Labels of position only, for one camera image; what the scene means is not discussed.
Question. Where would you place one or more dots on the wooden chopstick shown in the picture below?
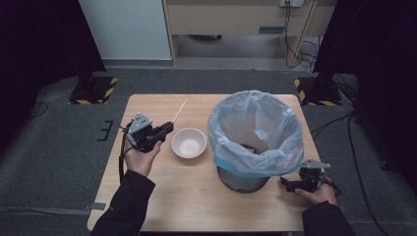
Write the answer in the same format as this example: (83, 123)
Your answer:
(180, 110)

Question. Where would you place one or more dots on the blue plastic trash bag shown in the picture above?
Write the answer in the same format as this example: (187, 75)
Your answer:
(249, 114)

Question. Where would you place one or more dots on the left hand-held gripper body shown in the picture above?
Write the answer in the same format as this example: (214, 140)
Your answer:
(141, 132)

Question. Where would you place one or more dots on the white disposable bowl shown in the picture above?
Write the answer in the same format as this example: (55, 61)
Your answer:
(189, 144)

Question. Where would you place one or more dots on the white power socket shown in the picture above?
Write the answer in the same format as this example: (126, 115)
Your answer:
(291, 3)

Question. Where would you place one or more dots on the light wooden desk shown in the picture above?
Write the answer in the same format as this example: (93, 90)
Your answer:
(229, 19)

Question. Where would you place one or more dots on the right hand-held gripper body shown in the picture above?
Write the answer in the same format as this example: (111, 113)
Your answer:
(311, 177)

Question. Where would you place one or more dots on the person's left hand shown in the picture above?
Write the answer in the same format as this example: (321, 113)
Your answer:
(141, 162)

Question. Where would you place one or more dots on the black trash bin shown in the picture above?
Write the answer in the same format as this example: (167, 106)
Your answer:
(242, 183)

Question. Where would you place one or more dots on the white partition panel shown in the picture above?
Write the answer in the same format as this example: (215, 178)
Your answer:
(124, 29)

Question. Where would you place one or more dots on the black striped stand base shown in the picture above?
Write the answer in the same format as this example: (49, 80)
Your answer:
(95, 91)
(319, 93)

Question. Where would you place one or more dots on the person's right hand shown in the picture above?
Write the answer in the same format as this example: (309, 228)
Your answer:
(323, 196)

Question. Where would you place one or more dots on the grey floor tape patch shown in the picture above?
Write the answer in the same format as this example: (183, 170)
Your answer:
(96, 206)

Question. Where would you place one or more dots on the black curtain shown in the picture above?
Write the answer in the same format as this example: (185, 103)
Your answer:
(383, 65)
(36, 49)

